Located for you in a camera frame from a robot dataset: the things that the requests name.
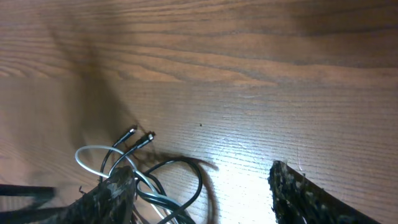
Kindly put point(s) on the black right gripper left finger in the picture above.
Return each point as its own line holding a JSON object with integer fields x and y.
{"x": 111, "y": 202}

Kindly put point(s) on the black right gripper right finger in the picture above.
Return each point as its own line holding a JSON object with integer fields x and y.
{"x": 297, "y": 200}

